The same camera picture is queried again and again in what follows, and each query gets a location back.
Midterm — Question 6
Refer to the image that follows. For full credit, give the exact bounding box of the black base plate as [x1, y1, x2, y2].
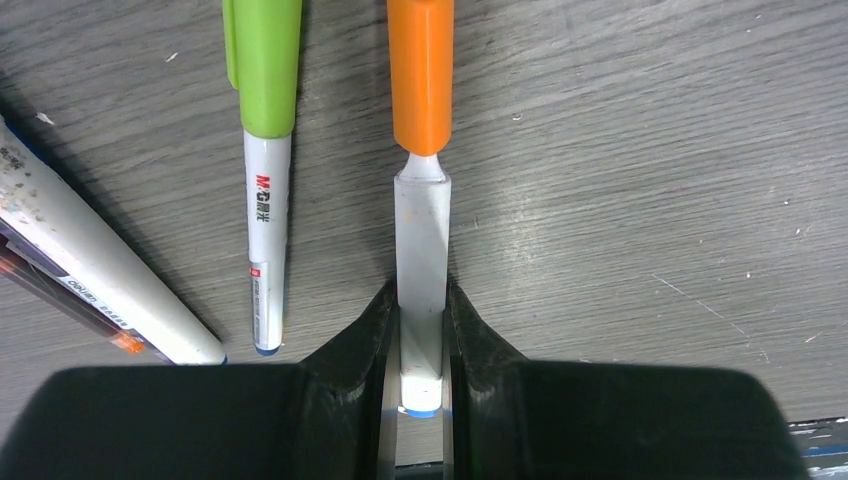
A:
[789, 416, 847, 479]

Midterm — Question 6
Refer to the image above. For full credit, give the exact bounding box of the red orange pen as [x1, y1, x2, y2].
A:
[1, 236, 145, 354]

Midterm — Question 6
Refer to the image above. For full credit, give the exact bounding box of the green pen cap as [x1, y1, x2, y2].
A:
[222, 0, 303, 139]

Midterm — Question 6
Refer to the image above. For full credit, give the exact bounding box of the white marker blue tip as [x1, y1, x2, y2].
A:
[394, 153, 452, 418]

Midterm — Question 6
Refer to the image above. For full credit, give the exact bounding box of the orange pen cap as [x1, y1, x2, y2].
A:
[387, 0, 454, 156]

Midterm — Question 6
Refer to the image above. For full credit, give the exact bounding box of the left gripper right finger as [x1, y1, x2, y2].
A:
[445, 285, 808, 479]

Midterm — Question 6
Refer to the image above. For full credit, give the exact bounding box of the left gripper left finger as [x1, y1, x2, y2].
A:
[1, 283, 397, 479]

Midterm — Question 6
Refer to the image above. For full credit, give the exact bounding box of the white marker blue end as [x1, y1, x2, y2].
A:
[1, 122, 227, 365]

